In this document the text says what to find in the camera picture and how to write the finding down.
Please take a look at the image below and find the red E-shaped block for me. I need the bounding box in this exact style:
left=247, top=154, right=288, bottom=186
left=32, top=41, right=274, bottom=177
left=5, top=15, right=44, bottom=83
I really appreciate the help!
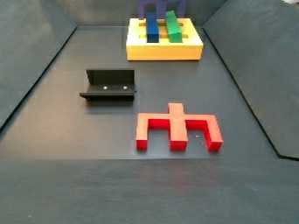
left=135, top=103, right=223, bottom=152

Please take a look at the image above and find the green bar block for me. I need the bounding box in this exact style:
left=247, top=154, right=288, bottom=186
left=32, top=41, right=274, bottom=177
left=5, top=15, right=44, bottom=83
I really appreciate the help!
left=164, top=10, right=183, bottom=43

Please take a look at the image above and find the blue bar block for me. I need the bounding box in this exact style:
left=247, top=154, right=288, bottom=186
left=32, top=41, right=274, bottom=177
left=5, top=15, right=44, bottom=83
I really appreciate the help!
left=146, top=11, right=159, bottom=43

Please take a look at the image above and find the yellow slotted board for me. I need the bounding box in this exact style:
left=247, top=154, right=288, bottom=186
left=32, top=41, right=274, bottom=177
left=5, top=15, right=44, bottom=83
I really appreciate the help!
left=126, top=18, right=203, bottom=60

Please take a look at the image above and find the black angle bracket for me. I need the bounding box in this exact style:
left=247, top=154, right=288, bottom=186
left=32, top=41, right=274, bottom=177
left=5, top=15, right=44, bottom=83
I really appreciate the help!
left=79, top=68, right=136, bottom=100

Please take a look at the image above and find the purple E-shaped block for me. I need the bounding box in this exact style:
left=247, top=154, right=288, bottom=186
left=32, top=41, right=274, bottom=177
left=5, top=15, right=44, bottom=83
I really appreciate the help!
left=138, top=0, right=186, bottom=19

